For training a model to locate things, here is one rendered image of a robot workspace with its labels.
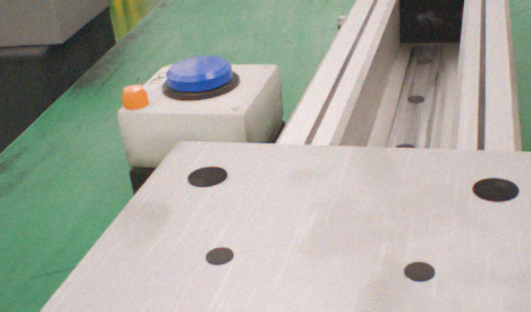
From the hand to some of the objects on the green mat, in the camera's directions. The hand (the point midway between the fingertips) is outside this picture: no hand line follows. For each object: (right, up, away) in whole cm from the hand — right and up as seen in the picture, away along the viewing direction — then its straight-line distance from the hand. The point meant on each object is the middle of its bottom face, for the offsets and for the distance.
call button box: (-36, -12, -11) cm, 40 cm away
